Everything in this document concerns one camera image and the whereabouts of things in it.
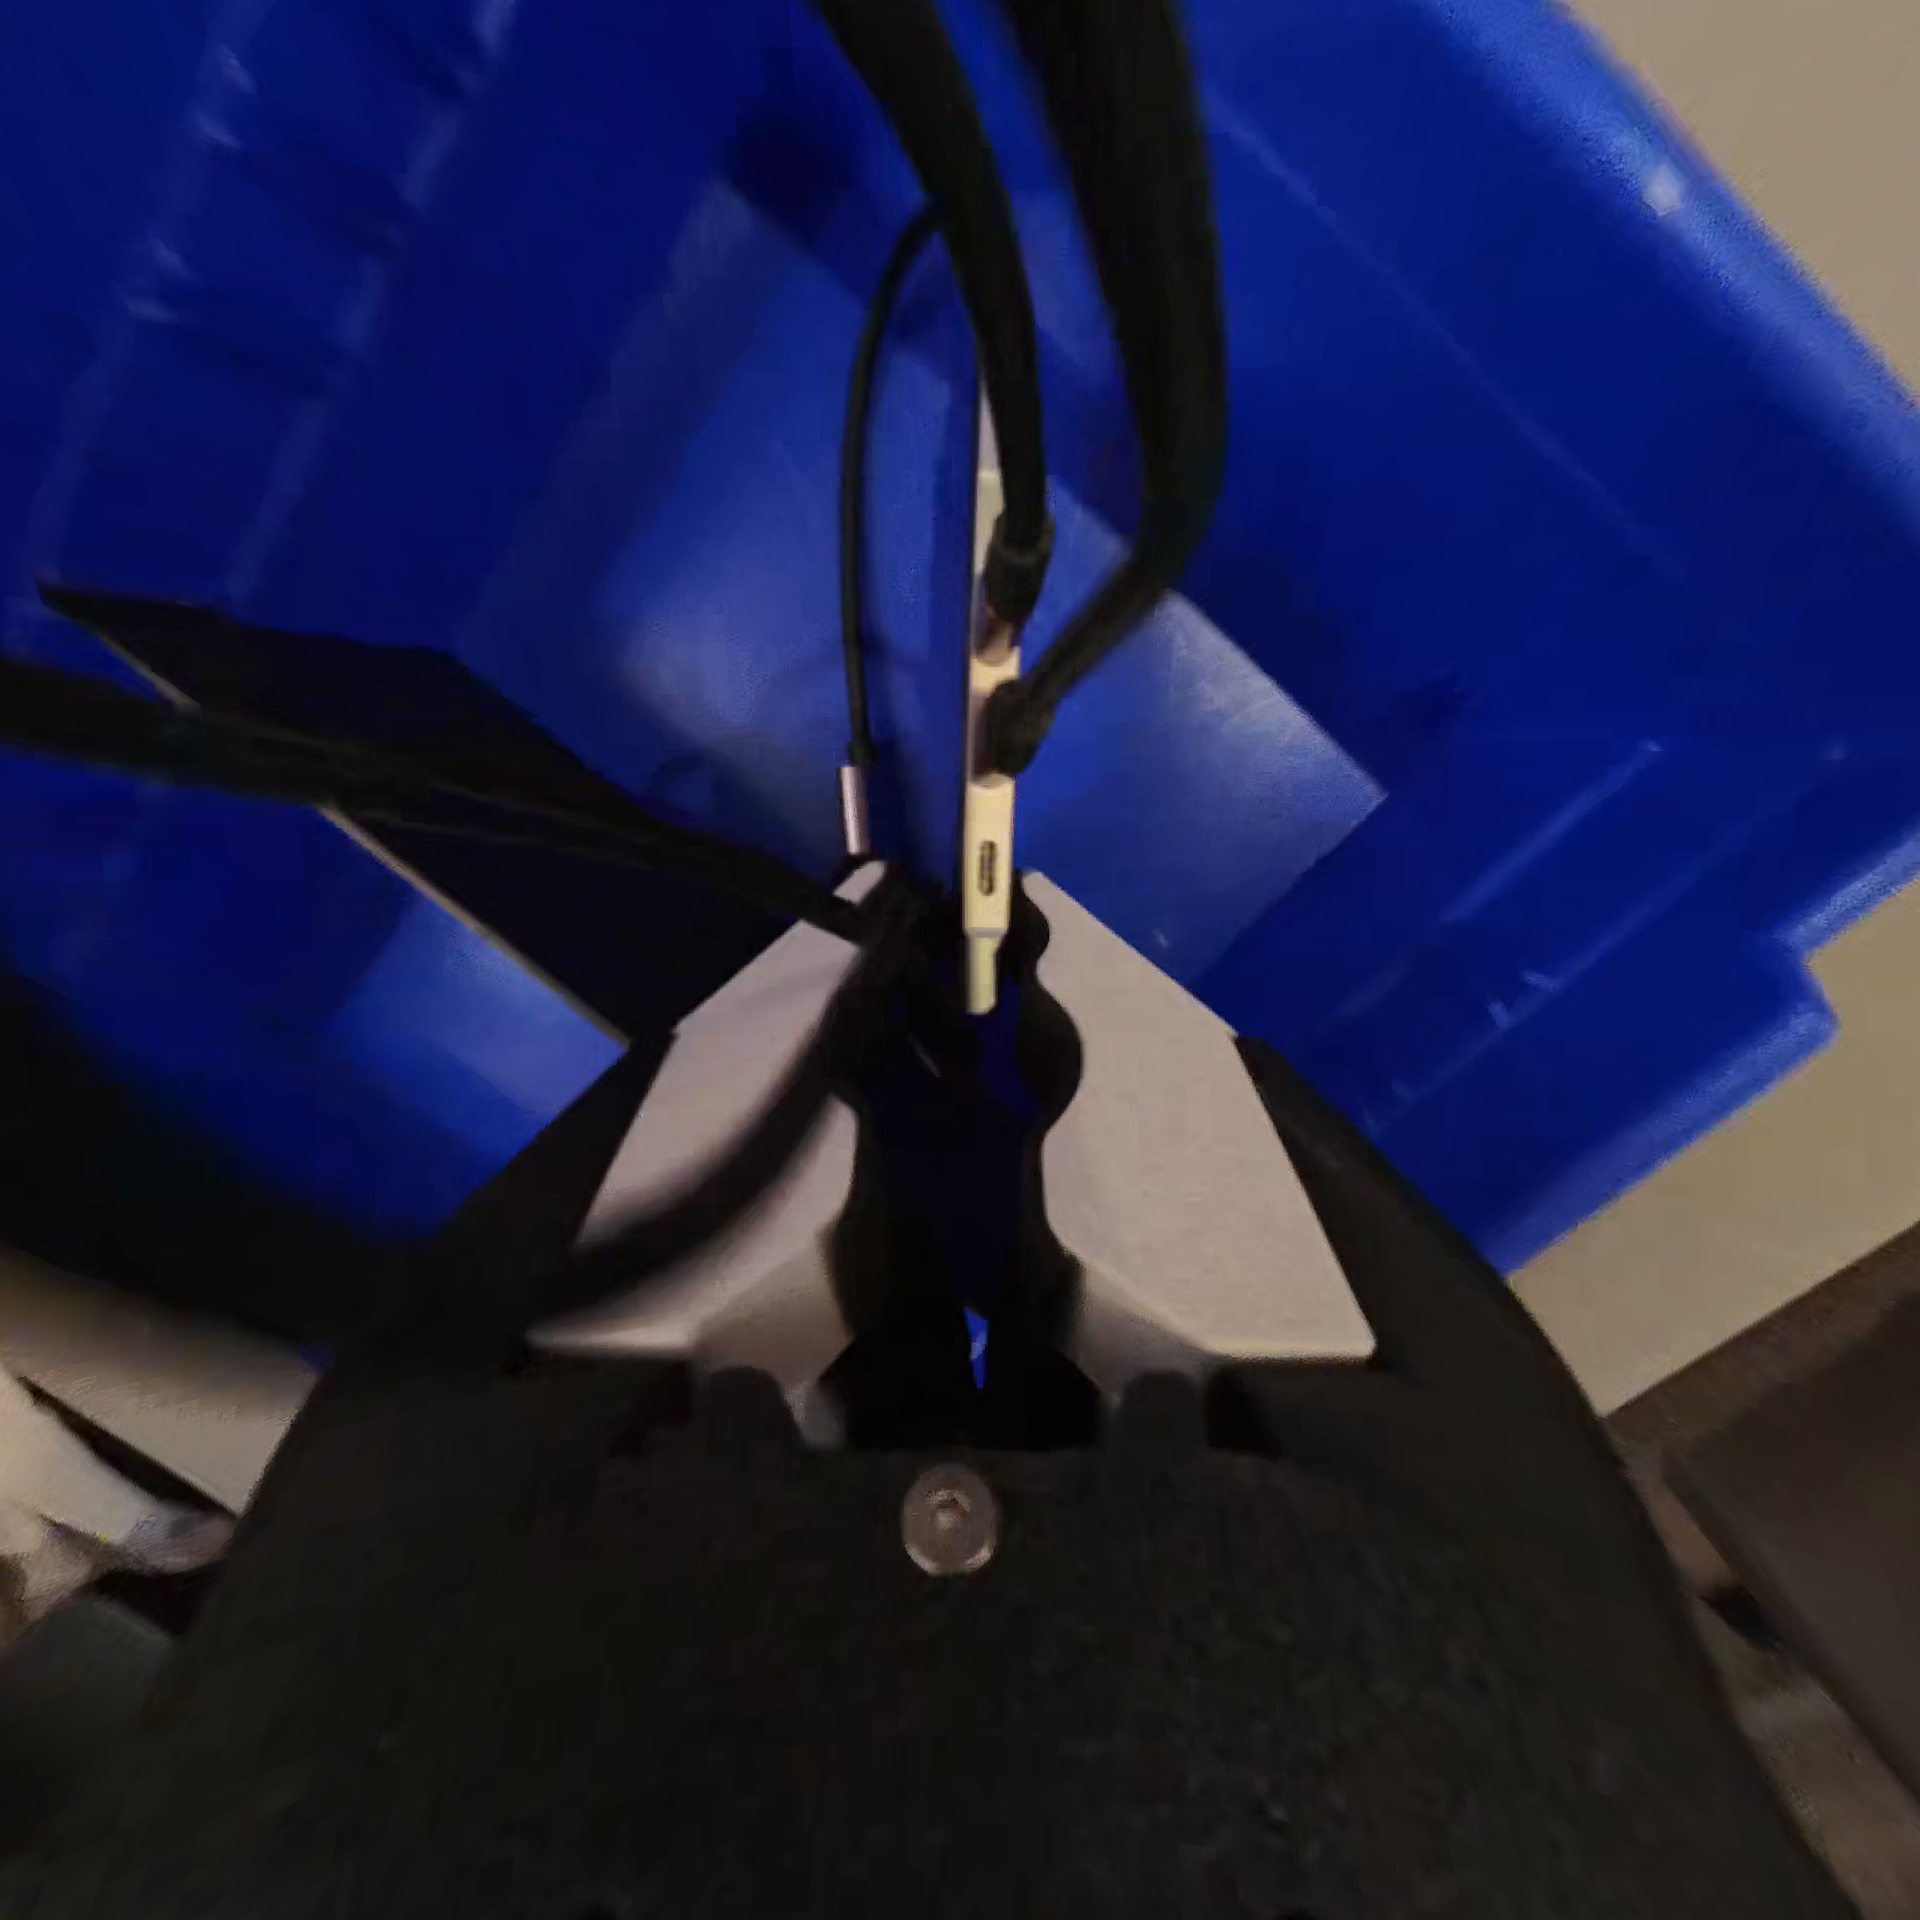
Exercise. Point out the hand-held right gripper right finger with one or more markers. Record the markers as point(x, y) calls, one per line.
point(1184, 1170)

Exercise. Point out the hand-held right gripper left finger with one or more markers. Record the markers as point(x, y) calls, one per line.
point(735, 1050)

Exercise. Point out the blue plastic bin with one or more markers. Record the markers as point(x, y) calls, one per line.
point(1500, 674)

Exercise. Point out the grey desk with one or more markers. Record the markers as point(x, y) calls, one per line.
point(1771, 181)

